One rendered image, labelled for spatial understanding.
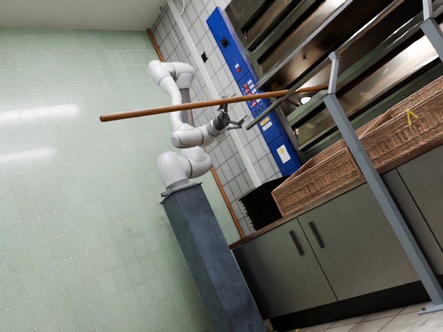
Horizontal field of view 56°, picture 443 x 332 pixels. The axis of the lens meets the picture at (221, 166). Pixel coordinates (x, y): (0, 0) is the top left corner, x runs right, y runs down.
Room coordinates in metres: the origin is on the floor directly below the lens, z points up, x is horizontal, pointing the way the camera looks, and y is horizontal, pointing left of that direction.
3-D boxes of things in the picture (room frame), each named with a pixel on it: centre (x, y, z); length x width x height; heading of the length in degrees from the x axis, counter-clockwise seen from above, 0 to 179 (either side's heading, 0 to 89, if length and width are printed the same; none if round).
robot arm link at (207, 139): (2.33, 0.02, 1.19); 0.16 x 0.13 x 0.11; 43
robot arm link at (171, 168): (2.59, 0.30, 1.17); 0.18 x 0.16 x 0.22; 135
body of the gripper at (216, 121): (2.21, -0.11, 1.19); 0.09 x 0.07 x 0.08; 43
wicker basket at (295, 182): (2.26, -0.54, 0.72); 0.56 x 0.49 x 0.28; 42
